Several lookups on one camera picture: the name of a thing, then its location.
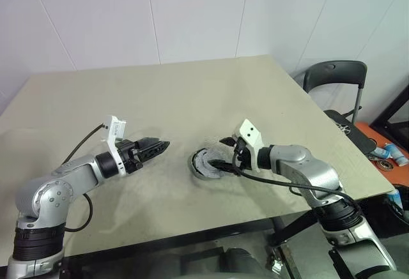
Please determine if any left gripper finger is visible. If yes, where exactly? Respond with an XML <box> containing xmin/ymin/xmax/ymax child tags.
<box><xmin>140</xmin><ymin>146</ymin><xmax>167</xmax><ymax>163</ymax></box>
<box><xmin>138</xmin><ymin>137</ymin><xmax>172</xmax><ymax>153</ymax></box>

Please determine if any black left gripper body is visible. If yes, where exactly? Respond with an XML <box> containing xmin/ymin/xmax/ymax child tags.
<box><xmin>116</xmin><ymin>139</ymin><xmax>145</xmax><ymax>175</ymax></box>

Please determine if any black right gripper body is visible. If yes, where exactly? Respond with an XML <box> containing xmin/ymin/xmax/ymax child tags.
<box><xmin>233</xmin><ymin>141</ymin><xmax>257</xmax><ymax>178</ymax></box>

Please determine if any motor stator with copper coils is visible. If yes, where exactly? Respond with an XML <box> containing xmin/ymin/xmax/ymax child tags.
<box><xmin>189</xmin><ymin>147</ymin><xmax>231</xmax><ymax>181</ymax></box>

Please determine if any dark rounded shape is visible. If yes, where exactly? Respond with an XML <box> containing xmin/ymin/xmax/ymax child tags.
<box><xmin>220</xmin><ymin>248</ymin><xmax>266</xmax><ymax>279</ymax></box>

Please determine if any orange mat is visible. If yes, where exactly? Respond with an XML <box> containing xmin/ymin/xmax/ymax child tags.
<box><xmin>355</xmin><ymin>121</ymin><xmax>409</xmax><ymax>178</ymax></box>

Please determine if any black folding chair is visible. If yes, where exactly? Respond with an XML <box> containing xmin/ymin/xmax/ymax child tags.
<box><xmin>303</xmin><ymin>60</ymin><xmax>376</xmax><ymax>153</ymax></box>

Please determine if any small blue bottle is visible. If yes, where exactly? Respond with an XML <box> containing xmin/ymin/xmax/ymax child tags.
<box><xmin>385</xmin><ymin>142</ymin><xmax>409</xmax><ymax>167</ymax></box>

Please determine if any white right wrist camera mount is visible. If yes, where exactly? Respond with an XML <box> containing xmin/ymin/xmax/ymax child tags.
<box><xmin>234</xmin><ymin>118</ymin><xmax>265</xmax><ymax>173</ymax></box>

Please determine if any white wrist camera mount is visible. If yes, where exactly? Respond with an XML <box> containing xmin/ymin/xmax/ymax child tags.
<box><xmin>234</xmin><ymin>118</ymin><xmax>265</xmax><ymax>173</ymax></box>
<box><xmin>101</xmin><ymin>114</ymin><xmax>128</xmax><ymax>175</ymax></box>

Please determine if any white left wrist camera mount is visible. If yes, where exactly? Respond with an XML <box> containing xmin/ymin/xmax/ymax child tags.
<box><xmin>101</xmin><ymin>114</ymin><xmax>128</xmax><ymax>175</ymax></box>

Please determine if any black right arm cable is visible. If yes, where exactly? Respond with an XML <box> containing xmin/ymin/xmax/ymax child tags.
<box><xmin>232</xmin><ymin>150</ymin><xmax>366</xmax><ymax>216</ymax></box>

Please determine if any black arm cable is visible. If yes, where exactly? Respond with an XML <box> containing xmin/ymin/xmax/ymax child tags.
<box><xmin>62</xmin><ymin>124</ymin><xmax>108</xmax><ymax>233</ymax></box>
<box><xmin>232</xmin><ymin>150</ymin><xmax>366</xmax><ymax>216</ymax></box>

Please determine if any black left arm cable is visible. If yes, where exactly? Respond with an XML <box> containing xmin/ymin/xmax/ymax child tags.
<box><xmin>62</xmin><ymin>124</ymin><xmax>108</xmax><ymax>233</ymax></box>

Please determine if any black table frame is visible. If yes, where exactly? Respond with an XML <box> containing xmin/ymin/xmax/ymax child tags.
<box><xmin>267</xmin><ymin>207</ymin><xmax>321</xmax><ymax>252</ymax></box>

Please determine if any silver metal bracket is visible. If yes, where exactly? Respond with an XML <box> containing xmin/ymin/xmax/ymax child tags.
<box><xmin>268</xmin><ymin>243</ymin><xmax>302</xmax><ymax>279</ymax></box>

